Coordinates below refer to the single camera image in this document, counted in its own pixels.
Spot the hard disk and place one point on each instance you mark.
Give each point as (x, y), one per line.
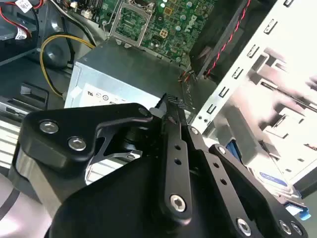
(272, 178)

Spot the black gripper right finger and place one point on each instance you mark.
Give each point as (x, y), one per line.
(223, 173)

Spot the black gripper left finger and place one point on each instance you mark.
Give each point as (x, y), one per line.
(57, 146)

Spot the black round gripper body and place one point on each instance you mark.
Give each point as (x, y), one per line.
(119, 205)

